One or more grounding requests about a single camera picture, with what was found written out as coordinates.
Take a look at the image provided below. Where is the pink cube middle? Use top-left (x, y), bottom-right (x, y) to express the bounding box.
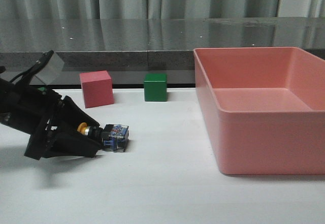
top-left (79, 71), bottom-right (114, 108)

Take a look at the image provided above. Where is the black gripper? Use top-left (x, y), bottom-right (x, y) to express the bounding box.
top-left (24, 95), bottom-right (103, 160)

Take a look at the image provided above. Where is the pink plastic bin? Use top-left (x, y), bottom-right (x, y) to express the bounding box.
top-left (193, 47), bottom-right (324, 175)

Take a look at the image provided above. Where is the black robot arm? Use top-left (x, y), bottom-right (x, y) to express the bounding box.
top-left (1, 50), bottom-right (104, 160)

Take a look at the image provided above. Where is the green cube right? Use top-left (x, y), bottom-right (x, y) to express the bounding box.
top-left (144, 74), bottom-right (167, 102)

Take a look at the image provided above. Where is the grey stone ledge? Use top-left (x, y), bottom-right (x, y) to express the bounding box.
top-left (1, 17), bottom-right (324, 87)

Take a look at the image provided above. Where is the yellow push button switch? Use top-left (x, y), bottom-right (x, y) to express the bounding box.
top-left (77, 122), bottom-right (129, 152)

